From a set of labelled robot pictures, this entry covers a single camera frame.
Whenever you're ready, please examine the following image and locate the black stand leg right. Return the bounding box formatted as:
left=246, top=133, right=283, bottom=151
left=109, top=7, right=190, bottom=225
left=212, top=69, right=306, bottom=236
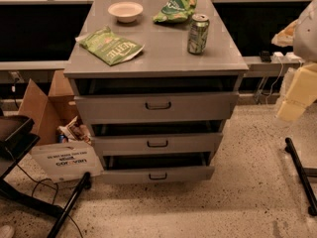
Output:
left=285, top=138, right=317, bottom=216

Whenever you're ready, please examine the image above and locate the grey top drawer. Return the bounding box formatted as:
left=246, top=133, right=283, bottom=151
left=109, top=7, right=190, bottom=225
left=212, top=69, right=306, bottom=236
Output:
left=75, top=76, right=238, bottom=125

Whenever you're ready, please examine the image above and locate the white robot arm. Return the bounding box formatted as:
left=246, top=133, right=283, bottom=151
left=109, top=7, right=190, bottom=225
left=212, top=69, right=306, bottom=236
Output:
left=271, top=0, right=317, bottom=122

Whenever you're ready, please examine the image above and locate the grey drawer cabinet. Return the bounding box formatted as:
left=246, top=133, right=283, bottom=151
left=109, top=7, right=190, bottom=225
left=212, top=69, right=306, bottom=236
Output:
left=62, top=0, right=250, bottom=185

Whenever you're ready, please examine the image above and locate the white bowl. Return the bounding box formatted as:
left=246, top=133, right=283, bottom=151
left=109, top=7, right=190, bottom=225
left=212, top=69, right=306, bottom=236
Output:
left=108, top=2, right=143, bottom=24

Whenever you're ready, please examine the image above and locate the green crumpled chip bag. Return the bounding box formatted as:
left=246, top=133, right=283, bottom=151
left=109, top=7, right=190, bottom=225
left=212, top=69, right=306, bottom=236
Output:
left=153, top=0, right=197, bottom=23

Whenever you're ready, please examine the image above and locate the white cable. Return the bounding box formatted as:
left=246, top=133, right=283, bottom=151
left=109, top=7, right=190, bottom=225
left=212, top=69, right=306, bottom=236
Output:
left=264, top=57, right=285, bottom=106

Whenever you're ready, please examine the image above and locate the green soda can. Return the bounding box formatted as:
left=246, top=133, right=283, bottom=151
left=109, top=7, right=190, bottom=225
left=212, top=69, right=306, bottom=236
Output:
left=187, top=14, right=210, bottom=55

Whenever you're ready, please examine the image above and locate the grey middle drawer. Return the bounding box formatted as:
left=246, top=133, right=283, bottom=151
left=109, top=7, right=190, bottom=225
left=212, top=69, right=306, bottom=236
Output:
left=92, top=120, right=223, bottom=156

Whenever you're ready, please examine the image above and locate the brown cardboard box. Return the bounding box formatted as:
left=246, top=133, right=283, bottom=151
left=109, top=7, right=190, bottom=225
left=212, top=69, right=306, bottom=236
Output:
left=19, top=70, right=90, bottom=145

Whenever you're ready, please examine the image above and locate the white power adapter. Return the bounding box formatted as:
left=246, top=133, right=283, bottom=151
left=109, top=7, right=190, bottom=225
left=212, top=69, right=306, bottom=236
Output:
left=272, top=52, right=301, bottom=62

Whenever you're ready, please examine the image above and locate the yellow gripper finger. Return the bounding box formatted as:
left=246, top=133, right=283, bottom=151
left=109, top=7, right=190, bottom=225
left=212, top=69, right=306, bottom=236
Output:
left=276, top=62, right=317, bottom=122

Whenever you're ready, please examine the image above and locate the black small adapter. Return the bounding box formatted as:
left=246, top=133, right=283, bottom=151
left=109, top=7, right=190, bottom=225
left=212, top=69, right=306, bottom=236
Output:
left=260, top=51, right=271, bottom=62

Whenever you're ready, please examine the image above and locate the grey bottom drawer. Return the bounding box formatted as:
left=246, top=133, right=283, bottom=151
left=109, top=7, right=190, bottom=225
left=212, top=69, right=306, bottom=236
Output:
left=101, top=153, right=215, bottom=184

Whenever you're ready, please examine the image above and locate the grey drawer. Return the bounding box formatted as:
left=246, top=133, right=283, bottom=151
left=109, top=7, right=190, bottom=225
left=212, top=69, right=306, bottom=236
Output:
left=101, top=153, right=215, bottom=184
left=92, top=120, right=223, bottom=156
left=75, top=76, right=238, bottom=125

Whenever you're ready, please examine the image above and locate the black stand left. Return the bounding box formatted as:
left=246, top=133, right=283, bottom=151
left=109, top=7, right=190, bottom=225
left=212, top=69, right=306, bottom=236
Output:
left=0, top=115, right=91, bottom=238

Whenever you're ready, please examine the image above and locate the green chip bag flat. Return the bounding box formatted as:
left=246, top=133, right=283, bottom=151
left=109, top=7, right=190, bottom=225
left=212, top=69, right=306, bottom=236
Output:
left=76, top=26, right=144, bottom=65

